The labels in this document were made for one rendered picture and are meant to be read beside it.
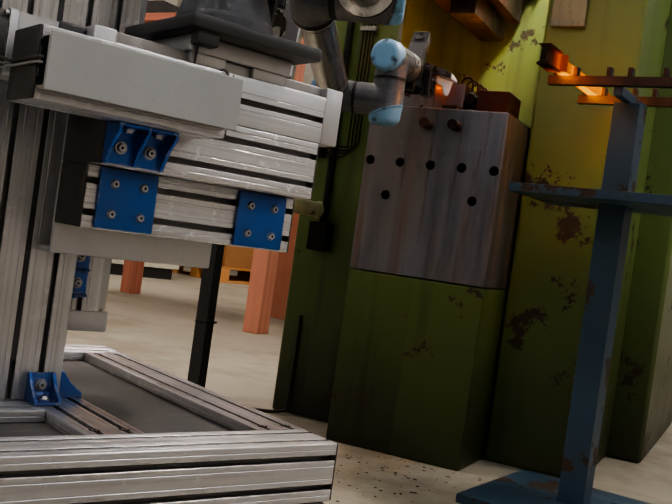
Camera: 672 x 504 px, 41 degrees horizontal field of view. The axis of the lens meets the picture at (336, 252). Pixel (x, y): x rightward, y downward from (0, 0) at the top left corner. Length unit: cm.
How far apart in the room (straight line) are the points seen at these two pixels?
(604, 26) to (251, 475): 165
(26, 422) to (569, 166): 160
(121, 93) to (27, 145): 32
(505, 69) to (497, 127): 62
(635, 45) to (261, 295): 274
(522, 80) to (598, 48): 44
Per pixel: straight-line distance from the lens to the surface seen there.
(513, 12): 283
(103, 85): 114
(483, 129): 236
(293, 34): 259
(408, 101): 250
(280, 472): 136
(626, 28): 254
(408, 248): 238
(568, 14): 256
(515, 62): 295
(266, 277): 473
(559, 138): 251
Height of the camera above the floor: 53
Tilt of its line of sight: 1 degrees down
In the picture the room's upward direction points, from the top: 8 degrees clockwise
